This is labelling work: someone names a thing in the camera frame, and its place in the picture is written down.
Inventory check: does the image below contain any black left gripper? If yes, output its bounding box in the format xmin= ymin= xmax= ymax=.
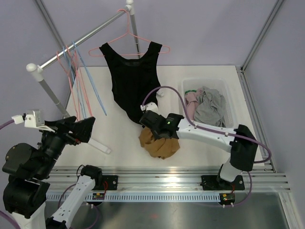
xmin=36 ymin=115 xmax=95 ymax=177

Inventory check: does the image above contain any brown tank top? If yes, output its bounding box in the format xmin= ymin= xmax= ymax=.
xmin=139 ymin=127 xmax=180 ymax=159

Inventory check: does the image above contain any mauve pink tank top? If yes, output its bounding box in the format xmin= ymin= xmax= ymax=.
xmin=185 ymin=88 xmax=203 ymax=120

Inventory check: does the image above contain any green tank top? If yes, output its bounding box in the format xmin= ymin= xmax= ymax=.
xmin=184 ymin=90 xmax=197 ymax=95

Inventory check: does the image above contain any grey tank top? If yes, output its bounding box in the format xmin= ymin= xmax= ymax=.
xmin=194 ymin=86 xmax=226 ymax=127

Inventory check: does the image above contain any black tank top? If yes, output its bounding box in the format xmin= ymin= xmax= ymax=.
xmin=99 ymin=42 xmax=162 ymax=124

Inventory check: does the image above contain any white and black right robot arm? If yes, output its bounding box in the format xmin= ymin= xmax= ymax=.
xmin=140 ymin=110 xmax=258 ymax=189

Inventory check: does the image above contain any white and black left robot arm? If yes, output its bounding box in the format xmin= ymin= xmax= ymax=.
xmin=2 ymin=116 xmax=103 ymax=229

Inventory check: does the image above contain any white plastic basket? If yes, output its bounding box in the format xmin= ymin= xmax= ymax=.
xmin=181 ymin=77 xmax=238 ymax=128

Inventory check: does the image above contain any metal clothes rack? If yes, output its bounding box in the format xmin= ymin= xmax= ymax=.
xmin=25 ymin=0 xmax=165 ymax=155

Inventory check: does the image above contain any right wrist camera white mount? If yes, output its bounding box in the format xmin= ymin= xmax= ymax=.
xmin=140 ymin=102 xmax=159 ymax=113

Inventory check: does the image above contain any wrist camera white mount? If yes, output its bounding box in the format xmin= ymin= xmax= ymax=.
xmin=11 ymin=109 xmax=55 ymax=133
xmin=140 ymin=102 xmax=159 ymax=113

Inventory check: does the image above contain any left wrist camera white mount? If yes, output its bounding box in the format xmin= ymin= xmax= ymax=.
xmin=11 ymin=109 xmax=55 ymax=133

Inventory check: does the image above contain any purple floor cable left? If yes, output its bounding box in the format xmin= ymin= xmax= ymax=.
xmin=58 ymin=183 xmax=103 ymax=227

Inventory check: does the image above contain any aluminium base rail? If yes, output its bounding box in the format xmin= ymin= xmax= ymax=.
xmin=45 ymin=166 xmax=290 ymax=194

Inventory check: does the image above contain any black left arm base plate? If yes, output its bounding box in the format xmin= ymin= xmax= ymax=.
xmin=93 ymin=175 xmax=119 ymax=191

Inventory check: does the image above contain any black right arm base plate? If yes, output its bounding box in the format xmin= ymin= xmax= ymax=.
xmin=201 ymin=175 xmax=245 ymax=191

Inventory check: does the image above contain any white slotted cable duct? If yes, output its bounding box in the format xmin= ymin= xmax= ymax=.
xmin=46 ymin=192 xmax=221 ymax=203

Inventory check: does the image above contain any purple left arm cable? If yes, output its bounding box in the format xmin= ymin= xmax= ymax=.
xmin=0 ymin=119 xmax=15 ymax=229

